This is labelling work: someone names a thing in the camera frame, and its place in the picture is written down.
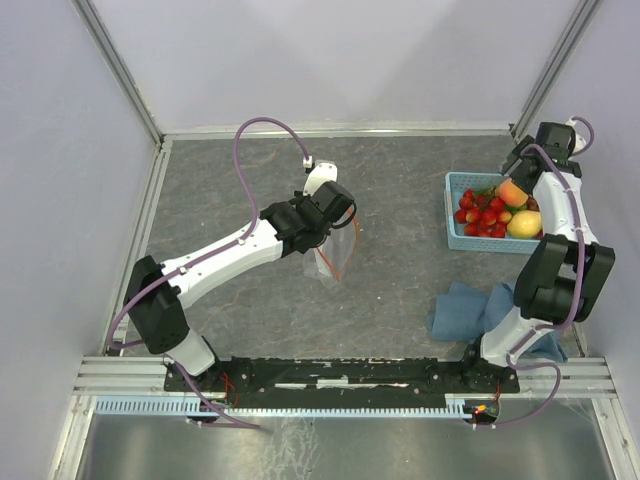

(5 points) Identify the clear zip bag orange zipper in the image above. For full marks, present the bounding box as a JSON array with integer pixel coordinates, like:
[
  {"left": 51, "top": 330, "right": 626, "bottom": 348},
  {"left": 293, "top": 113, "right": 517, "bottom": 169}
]
[{"left": 302, "top": 218, "right": 360, "bottom": 288}]

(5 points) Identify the orange peach fruit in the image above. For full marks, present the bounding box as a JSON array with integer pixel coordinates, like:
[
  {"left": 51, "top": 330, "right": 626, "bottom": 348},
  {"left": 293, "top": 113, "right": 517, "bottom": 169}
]
[{"left": 497, "top": 179, "right": 529, "bottom": 208}]

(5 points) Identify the yellow mango fruit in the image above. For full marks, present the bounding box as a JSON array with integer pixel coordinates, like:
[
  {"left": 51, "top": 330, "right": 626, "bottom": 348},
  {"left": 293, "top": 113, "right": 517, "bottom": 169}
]
[{"left": 507, "top": 210, "right": 542, "bottom": 240}]

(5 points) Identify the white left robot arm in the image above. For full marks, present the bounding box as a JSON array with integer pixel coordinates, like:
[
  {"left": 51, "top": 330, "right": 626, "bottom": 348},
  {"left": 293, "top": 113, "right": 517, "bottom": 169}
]
[{"left": 122, "top": 181, "right": 357, "bottom": 390}]

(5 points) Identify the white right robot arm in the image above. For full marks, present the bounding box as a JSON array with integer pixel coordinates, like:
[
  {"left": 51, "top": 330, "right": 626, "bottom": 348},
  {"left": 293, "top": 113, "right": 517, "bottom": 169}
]
[{"left": 458, "top": 117, "right": 615, "bottom": 391}]

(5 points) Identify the red cherry bunch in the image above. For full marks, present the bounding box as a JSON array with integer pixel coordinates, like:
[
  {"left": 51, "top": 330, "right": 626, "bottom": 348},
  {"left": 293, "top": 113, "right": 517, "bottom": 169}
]
[{"left": 453, "top": 187, "right": 515, "bottom": 238}]

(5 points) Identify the light blue plastic basket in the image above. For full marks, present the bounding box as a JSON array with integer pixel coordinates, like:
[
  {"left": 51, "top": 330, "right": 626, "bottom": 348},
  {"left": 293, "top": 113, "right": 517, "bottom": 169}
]
[{"left": 444, "top": 172, "right": 539, "bottom": 255}]

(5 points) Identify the blue cloth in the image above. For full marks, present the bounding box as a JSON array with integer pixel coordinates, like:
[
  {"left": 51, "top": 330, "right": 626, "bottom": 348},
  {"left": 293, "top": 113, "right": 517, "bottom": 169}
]
[{"left": 427, "top": 282, "right": 567, "bottom": 367}]

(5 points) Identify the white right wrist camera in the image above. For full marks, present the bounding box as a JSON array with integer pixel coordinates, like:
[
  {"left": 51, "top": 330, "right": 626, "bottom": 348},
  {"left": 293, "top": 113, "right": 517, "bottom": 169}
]
[{"left": 565, "top": 117, "right": 591, "bottom": 156}]

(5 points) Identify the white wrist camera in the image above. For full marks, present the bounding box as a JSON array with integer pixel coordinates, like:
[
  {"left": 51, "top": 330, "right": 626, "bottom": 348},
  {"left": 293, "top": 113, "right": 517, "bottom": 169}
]
[
  {"left": 565, "top": 117, "right": 591, "bottom": 156},
  {"left": 302, "top": 158, "right": 338, "bottom": 196}
]

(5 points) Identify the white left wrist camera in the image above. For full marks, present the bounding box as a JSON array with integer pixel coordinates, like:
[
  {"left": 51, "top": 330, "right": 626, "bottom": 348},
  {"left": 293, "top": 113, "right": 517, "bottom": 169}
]
[{"left": 302, "top": 158, "right": 338, "bottom": 196}]

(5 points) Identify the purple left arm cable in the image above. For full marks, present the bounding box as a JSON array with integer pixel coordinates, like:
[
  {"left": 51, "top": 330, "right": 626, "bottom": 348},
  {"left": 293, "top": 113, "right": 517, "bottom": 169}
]
[{"left": 107, "top": 116, "right": 314, "bottom": 431}]

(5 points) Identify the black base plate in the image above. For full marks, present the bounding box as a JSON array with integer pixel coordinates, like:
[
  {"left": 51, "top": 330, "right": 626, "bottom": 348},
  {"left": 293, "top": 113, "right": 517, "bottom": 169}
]
[{"left": 191, "top": 357, "right": 520, "bottom": 410}]

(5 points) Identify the aluminium frame rail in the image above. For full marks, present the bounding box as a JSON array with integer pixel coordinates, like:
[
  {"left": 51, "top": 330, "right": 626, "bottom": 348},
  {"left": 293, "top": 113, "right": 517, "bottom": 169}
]
[{"left": 72, "top": 355, "right": 174, "bottom": 396}]

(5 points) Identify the light blue cable duct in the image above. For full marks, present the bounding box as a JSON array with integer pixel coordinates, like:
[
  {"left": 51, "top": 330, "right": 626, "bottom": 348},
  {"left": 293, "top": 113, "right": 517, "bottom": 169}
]
[{"left": 93, "top": 394, "right": 474, "bottom": 417}]

